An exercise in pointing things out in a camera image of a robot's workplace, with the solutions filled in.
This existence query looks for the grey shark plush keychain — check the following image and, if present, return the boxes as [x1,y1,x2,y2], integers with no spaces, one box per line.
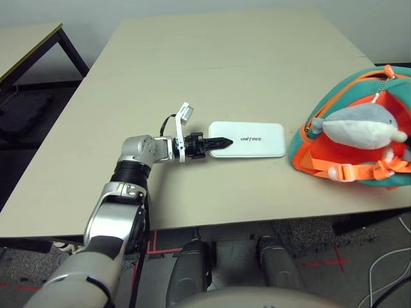
[310,72,408,161]

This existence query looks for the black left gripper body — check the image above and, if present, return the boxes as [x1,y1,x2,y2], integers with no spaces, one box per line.
[184,131,208,160]

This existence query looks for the white floor cable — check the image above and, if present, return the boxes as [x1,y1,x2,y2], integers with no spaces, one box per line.
[356,246,411,308]

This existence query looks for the white Unitree pencil case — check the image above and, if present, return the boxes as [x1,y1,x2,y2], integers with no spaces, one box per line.
[208,121,286,158]

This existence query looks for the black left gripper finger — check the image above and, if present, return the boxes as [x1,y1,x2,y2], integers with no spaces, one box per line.
[204,137,234,150]

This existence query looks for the beige side table black legs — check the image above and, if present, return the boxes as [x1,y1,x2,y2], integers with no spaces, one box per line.
[0,21,91,94]

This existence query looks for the dark grey robot leg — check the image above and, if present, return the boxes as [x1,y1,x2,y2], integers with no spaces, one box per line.
[168,240,213,308]
[256,235,306,308]

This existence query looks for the black floor mat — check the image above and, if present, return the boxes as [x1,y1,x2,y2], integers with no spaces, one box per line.
[0,92,54,142]

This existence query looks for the teal and orange backpack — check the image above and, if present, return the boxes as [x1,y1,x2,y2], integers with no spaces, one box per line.
[288,65,411,190]

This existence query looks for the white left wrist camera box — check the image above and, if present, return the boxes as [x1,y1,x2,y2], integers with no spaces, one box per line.
[175,101,195,163]

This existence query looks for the dark grey right robot leg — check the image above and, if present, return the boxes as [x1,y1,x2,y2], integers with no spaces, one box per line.
[256,235,306,308]

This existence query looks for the grey robot torso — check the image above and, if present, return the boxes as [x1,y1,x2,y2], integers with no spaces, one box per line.
[179,287,344,308]

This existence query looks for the dark grey left robot leg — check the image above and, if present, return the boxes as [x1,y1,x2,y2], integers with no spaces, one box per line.
[168,240,213,308]

